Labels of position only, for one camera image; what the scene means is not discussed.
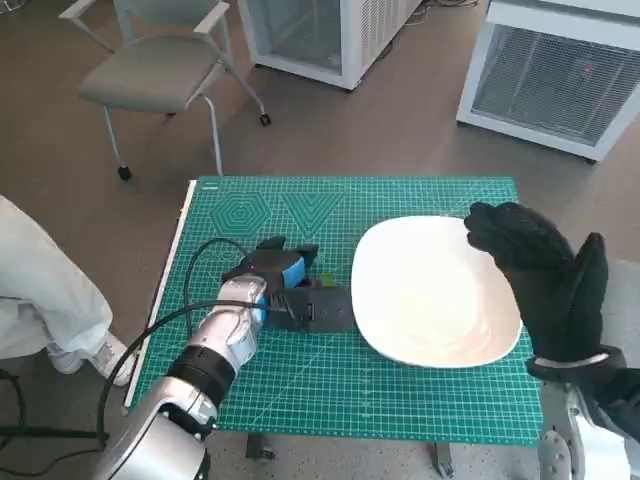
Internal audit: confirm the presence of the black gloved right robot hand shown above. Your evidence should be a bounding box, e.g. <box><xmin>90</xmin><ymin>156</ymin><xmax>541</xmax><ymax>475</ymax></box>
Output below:
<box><xmin>463</xmin><ymin>200</ymin><xmax>611</xmax><ymax>366</ymax></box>

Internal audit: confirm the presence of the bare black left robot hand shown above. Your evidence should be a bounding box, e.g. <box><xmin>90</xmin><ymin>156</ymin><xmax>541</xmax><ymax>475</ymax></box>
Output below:
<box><xmin>221</xmin><ymin>237</ymin><xmax>322</xmax><ymax>292</ymax></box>

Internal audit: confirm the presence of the purple toy grape bunch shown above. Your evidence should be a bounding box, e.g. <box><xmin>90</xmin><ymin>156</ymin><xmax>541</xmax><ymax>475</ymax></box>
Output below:
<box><xmin>303</xmin><ymin>271</ymin><xmax>342</xmax><ymax>290</ymax></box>

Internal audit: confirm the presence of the white plate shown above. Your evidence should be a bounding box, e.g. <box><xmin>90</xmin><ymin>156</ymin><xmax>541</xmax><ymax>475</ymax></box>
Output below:
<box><xmin>350</xmin><ymin>215</ymin><xmax>524</xmax><ymax>370</ymax></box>

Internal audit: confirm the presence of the green cutting mat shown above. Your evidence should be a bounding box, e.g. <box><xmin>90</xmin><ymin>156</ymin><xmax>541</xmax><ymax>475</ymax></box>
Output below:
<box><xmin>130</xmin><ymin>175</ymin><xmax>547</xmax><ymax>448</ymax></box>

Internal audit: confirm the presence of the metal table leg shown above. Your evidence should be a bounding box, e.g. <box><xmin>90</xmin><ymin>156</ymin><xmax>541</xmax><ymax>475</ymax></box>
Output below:
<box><xmin>431</xmin><ymin>441</ymin><xmax>457</xmax><ymax>480</ymax></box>
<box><xmin>245</xmin><ymin>432</ymin><xmax>277</xmax><ymax>462</ymax></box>

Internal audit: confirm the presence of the white cabinet with mesh front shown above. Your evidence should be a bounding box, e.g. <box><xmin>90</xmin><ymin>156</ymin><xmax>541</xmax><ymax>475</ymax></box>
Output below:
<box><xmin>455</xmin><ymin>0</ymin><xmax>640</xmax><ymax>165</ymax></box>

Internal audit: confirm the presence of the person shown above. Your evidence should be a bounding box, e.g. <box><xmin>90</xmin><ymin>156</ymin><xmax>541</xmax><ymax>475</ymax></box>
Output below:
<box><xmin>0</xmin><ymin>193</ymin><xmax>137</xmax><ymax>388</ymax></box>

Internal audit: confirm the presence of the white cabinet with glass door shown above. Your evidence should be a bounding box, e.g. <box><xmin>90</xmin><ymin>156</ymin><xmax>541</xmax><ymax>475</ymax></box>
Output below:
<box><xmin>236</xmin><ymin>0</ymin><xmax>427</xmax><ymax>93</ymax></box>

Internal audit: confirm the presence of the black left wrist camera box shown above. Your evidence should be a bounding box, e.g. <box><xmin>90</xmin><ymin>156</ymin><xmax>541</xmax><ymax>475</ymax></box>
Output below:
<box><xmin>259</xmin><ymin>286</ymin><xmax>354</xmax><ymax>333</ymax></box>

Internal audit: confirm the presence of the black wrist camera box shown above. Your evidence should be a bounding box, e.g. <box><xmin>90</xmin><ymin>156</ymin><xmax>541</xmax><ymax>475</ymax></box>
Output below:
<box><xmin>259</xmin><ymin>286</ymin><xmax>354</xmax><ymax>333</ymax></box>
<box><xmin>584</xmin><ymin>349</ymin><xmax>640</xmax><ymax>444</ymax></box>

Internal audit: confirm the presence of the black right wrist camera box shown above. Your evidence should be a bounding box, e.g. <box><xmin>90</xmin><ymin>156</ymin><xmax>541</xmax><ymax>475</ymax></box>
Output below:
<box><xmin>584</xmin><ymin>349</ymin><xmax>640</xmax><ymax>444</ymax></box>

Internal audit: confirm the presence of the grey chair with white frame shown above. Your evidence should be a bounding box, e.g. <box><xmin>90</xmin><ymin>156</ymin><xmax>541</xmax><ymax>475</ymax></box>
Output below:
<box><xmin>58</xmin><ymin>0</ymin><xmax>274</xmax><ymax>183</ymax></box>

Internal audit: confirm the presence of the black floor cable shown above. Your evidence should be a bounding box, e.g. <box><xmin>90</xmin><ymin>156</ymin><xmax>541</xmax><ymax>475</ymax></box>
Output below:
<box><xmin>0</xmin><ymin>368</ymin><xmax>110</xmax><ymax>452</ymax></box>

